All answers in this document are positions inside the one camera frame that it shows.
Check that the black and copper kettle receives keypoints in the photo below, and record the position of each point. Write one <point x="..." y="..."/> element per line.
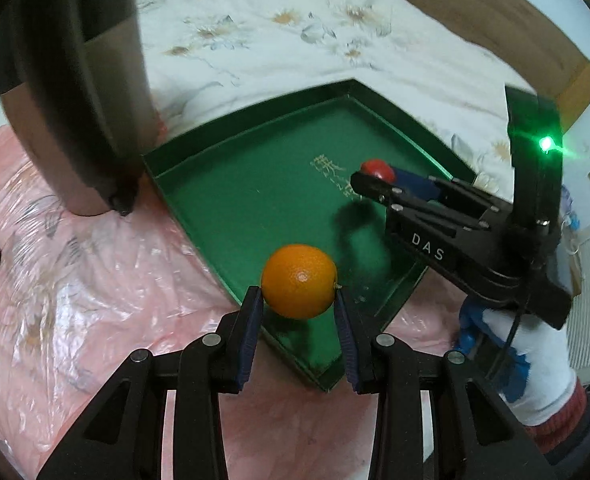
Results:
<point x="73" y="85"/>

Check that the green tray box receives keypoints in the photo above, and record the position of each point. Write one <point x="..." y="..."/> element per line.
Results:
<point x="277" y="173"/>

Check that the pink plastic sheet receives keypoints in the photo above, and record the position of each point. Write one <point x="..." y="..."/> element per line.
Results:
<point x="77" y="295"/>

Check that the right gloved hand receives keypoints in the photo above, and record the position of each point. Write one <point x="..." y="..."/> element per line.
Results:
<point x="534" y="376"/>

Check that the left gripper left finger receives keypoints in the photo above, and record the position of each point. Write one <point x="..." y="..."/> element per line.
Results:
<point x="119" y="435"/>

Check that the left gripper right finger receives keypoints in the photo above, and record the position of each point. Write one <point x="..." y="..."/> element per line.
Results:
<point x="475" y="435"/>

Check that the orange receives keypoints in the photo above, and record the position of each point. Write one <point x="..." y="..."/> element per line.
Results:
<point x="299" y="281"/>

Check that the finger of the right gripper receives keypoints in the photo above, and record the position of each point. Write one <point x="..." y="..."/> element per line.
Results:
<point x="420" y="187"/>
<point x="384" y="192"/>

